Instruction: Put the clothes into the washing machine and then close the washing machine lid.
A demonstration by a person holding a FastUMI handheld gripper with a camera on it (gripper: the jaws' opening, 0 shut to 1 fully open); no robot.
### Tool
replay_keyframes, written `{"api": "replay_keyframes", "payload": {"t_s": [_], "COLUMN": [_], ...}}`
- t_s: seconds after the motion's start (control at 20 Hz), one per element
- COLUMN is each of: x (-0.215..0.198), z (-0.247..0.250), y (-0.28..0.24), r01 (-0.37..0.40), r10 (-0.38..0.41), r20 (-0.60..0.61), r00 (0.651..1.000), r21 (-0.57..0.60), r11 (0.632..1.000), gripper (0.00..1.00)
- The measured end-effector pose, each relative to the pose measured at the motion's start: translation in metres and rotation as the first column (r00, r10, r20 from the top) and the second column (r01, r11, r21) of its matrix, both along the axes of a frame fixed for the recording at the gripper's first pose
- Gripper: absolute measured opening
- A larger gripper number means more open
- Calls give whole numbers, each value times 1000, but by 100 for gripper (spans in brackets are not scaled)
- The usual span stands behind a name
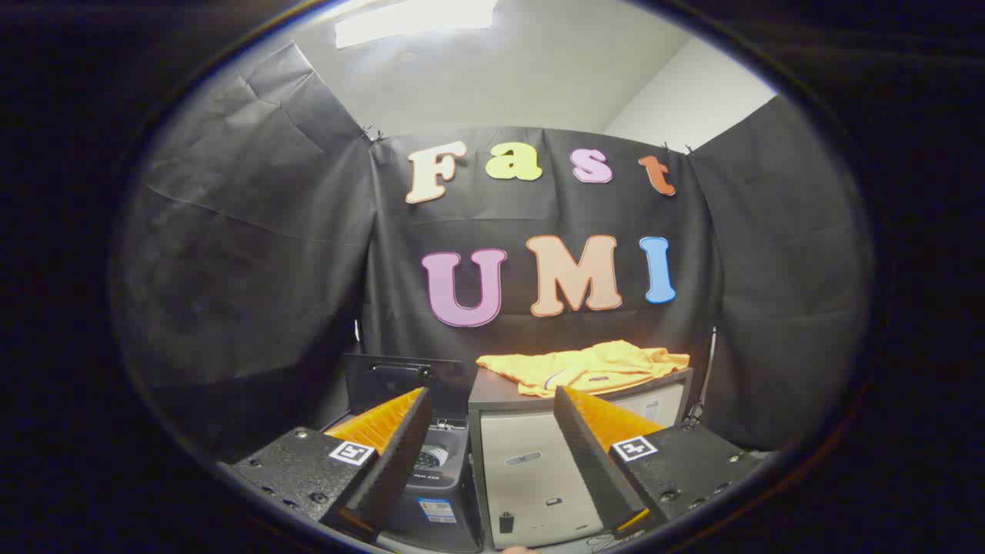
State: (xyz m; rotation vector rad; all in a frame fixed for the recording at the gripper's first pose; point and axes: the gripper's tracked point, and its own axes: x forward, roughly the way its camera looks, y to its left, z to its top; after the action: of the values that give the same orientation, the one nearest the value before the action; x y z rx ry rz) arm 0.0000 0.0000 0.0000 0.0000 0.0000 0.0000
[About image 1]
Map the ceiling light panel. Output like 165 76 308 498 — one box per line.
334 0 498 49

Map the yellow polo shirt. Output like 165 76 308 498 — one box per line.
476 340 691 399

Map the grey cabinet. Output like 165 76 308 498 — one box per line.
467 367 694 549

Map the black backdrop cloth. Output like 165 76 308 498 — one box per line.
112 42 874 462

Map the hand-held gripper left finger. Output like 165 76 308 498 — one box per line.
231 387 433 539

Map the dark grey washing machine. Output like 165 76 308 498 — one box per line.
381 418 483 552

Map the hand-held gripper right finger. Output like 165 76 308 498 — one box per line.
554 386 764 536

